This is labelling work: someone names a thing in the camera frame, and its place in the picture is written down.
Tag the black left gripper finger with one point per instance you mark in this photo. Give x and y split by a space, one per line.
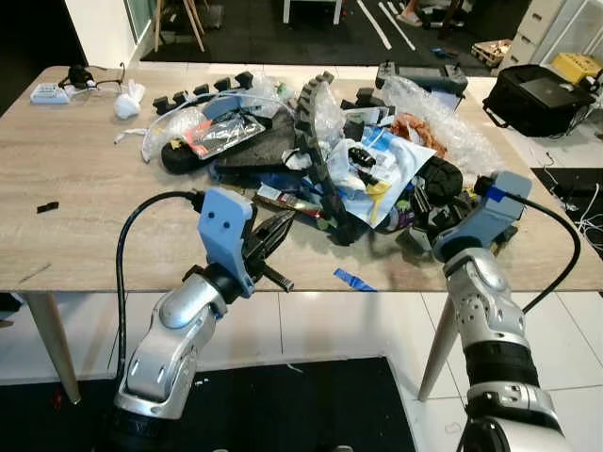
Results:
276 241
270 226

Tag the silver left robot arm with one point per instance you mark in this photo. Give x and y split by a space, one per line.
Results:
170 348

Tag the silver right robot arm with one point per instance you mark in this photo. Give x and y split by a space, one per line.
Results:
485 311

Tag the colourful flat packet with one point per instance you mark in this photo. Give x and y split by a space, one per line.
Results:
287 200

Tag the black round rubber part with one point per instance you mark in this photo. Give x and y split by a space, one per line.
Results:
440 179

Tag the blue and white plastic bag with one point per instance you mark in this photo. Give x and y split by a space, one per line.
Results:
396 169

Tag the black foam slab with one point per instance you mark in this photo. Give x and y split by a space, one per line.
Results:
264 155

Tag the blue tape piece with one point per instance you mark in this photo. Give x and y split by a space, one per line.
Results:
353 280

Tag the clear bubble wrap sheet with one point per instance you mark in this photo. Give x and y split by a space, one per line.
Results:
448 127

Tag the black floor mat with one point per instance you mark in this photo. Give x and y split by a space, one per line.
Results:
236 414
556 202

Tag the blue-grey plastic part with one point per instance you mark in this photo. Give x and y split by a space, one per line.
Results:
223 106

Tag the clear crumpled plastic bag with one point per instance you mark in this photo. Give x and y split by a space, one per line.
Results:
170 132

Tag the dark grey plastic case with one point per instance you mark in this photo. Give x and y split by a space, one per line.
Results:
424 77

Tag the black fabric bag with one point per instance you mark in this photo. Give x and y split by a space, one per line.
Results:
537 99

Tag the thin white plastic strip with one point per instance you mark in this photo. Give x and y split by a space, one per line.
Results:
132 135

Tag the light wooden table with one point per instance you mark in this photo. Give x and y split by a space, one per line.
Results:
94 188

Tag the small wooden crate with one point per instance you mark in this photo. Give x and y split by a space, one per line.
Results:
492 54

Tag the white crumpled tissue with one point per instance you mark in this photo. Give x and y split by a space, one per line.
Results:
129 101

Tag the yellow box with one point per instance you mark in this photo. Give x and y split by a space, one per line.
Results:
577 66

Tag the person's foot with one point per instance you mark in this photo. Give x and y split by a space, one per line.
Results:
412 16

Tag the white stool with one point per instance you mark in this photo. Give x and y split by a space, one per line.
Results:
287 11

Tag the small black plastic piece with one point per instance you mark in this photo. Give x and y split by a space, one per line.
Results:
47 206

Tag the wooden chair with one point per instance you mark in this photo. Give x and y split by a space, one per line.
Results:
193 19

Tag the white drawer cabinet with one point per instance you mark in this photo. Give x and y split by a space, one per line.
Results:
556 28

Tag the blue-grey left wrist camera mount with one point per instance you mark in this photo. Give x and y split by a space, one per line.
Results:
224 226

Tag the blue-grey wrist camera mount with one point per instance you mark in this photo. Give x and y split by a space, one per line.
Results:
490 212
224 226

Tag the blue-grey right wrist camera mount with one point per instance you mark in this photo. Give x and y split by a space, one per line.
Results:
490 212

